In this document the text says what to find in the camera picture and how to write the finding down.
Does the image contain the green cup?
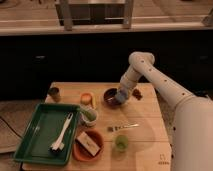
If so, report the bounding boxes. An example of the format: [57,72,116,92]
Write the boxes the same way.
[115,135,129,152]

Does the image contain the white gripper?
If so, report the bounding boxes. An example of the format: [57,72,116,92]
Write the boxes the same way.
[119,76,134,97]

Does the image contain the purple bowl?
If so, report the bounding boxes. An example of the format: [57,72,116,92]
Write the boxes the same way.
[103,88,122,108]

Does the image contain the wooden block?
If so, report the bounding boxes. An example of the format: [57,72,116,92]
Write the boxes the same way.
[77,132,100,156]

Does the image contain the wooden chair frame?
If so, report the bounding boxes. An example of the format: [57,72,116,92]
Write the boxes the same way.
[55,0,134,30]

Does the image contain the orange bowl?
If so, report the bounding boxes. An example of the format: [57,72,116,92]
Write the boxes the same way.
[73,129,104,162]

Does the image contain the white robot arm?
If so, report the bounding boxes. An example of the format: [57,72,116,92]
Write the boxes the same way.
[116,52,213,171]

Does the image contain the brown toy item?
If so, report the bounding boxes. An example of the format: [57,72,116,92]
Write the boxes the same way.
[132,89,142,100]

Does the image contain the green plastic tray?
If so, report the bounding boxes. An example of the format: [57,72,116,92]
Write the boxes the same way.
[14,103,80,165]

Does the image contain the orange yellow toy food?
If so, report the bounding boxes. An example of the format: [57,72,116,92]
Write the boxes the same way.
[80,93,96,108]

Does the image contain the white mug with green item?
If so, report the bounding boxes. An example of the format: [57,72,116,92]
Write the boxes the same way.
[80,105,98,127]

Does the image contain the small dark cup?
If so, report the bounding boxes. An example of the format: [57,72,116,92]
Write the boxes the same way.
[48,87,61,102]

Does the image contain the blue sponge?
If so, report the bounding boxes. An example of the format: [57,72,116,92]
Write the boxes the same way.
[115,90,128,104]

